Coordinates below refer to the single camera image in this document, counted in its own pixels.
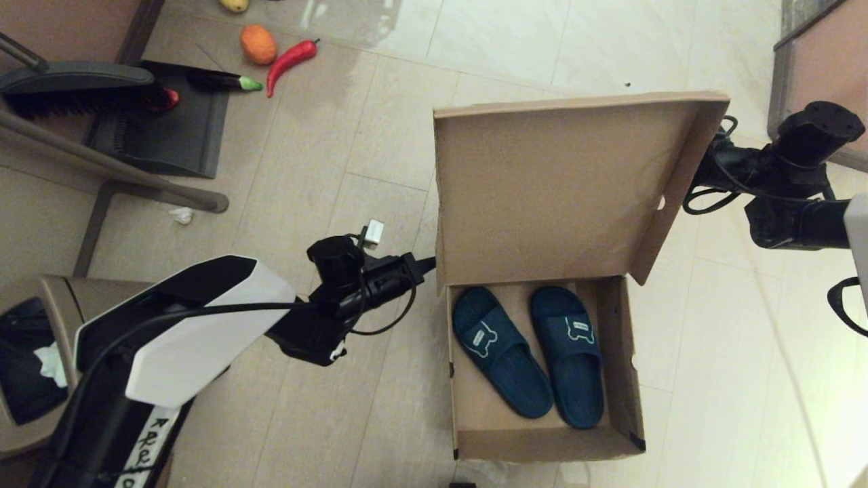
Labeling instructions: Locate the brown table with dark frame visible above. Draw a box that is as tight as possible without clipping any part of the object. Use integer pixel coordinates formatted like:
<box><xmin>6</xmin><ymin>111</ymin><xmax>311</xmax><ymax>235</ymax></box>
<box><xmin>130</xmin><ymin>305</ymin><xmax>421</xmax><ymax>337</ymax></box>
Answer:
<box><xmin>0</xmin><ymin>0</ymin><xmax>167</xmax><ymax>68</ymax></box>

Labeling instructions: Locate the black broom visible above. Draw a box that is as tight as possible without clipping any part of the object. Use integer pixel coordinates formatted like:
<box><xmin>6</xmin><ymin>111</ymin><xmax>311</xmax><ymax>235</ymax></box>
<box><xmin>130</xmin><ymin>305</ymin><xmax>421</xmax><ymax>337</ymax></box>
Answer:
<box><xmin>0</xmin><ymin>33</ymin><xmax>170</xmax><ymax>121</ymax></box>

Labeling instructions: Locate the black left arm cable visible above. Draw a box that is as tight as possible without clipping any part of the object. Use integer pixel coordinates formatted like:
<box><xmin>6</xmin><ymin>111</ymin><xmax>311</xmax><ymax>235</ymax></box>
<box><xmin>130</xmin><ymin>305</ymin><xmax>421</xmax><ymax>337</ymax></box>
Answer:
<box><xmin>41</xmin><ymin>288</ymin><xmax>418</xmax><ymax>475</ymax></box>

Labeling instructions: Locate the brown metal table leg bar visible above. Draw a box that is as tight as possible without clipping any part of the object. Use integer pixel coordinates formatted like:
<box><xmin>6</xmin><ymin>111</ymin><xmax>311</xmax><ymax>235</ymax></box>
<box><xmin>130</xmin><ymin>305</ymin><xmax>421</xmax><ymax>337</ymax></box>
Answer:
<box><xmin>0</xmin><ymin>108</ymin><xmax>229</xmax><ymax>277</ymax></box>

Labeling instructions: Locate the red toy chili pepper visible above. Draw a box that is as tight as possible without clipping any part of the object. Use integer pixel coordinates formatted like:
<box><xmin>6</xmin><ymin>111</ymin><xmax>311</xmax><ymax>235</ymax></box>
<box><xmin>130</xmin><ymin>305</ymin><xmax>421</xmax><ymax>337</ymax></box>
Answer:
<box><xmin>266</xmin><ymin>40</ymin><xmax>321</xmax><ymax>100</ymax></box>

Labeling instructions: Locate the black cable loop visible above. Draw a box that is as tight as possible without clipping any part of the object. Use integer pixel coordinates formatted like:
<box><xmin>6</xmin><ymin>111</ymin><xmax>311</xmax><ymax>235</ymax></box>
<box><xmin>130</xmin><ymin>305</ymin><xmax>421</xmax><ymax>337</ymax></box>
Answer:
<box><xmin>827</xmin><ymin>277</ymin><xmax>868</xmax><ymax>338</ymax></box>

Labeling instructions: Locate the orange toy mango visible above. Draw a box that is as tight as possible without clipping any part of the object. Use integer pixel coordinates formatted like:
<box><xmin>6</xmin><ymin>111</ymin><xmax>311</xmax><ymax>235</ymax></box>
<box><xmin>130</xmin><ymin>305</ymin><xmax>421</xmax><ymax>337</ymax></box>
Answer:
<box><xmin>239</xmin><ymin>25</ymin><xmax>278</xmax><ymax>66</ymax></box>

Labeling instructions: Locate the brown table with grey frame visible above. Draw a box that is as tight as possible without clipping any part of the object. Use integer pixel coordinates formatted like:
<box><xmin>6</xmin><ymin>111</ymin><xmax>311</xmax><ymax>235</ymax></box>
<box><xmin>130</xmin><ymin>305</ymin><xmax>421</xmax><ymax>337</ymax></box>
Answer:
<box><xmin>766</xmin><ymin>0</ymin><xmax>868</xmax><ymax>174</ymax></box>

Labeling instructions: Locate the black dustpan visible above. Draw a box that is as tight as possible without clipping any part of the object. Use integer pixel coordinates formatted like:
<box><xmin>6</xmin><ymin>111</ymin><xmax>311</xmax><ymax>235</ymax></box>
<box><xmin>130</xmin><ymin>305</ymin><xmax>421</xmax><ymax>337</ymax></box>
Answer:
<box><xmin>88</xmin><ymin>61</ymin><xmax>230</xmax><ymax>180</ymax></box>

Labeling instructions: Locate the brown plastic trash bin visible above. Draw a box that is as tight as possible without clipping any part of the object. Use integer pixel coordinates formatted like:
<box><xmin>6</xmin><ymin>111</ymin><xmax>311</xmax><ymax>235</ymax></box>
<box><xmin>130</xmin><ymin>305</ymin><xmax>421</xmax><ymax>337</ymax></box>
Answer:
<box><xmin>0</xmin><ymin>274</ymin><xmax>153</xmax><ymax>456</ymax></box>

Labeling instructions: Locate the closed brown cardboard carton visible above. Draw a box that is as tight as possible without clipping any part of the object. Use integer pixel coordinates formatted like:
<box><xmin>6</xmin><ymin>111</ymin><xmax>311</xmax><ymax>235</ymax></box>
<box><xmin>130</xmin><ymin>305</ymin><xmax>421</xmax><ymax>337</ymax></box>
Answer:
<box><xmin>0</xmin><ymin>451</ymin><xmax>48</xmax><ymax>488</ymax></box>

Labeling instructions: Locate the black bin liner bag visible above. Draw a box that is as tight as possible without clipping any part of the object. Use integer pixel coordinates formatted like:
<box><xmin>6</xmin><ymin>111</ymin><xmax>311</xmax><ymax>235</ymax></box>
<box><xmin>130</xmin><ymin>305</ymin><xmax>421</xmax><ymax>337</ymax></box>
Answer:
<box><xmin>0</xmin><ymin>298</ymin><xmax>71</xmax><ymax>426</ymax></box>

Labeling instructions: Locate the brown cardboard shoe box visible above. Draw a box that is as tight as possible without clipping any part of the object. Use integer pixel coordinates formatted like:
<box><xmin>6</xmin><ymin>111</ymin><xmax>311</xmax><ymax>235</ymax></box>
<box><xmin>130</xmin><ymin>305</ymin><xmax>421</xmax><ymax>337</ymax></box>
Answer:
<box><xmin>433</xmin><ymin>91</ymin><xmax>731</xmax><ymax>463</ymax></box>

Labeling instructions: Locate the dark blue bear-print slipper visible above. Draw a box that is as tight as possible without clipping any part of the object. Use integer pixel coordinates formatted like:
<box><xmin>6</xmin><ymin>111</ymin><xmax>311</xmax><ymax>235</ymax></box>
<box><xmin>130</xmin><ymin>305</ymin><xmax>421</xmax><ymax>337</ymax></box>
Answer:
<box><xmin>452</xmin><ymin>286</ymin><xmax>555</xmax><ymax>419</ymax></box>
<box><xmin>530</xmin><ymin>286</ymin><xmax>604</xmax><ymax>429</ymax></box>

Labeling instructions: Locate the white paper waste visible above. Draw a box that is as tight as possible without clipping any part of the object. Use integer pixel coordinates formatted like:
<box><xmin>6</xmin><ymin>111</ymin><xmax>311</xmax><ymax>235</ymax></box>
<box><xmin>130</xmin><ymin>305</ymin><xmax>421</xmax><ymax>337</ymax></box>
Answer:
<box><xmin>34</xmin><ymin>341</ymin><xmax>68</xmax><ymax>388</ymax></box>

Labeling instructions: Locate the dark toy eggplant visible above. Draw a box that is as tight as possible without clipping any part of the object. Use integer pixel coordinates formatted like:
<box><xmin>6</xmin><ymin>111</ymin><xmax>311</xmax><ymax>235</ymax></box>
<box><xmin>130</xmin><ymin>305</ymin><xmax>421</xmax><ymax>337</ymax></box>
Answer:
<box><xmin>186</xmin><ymin>72</ymin><xmax>264</xmax><ymax>94</ymax></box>

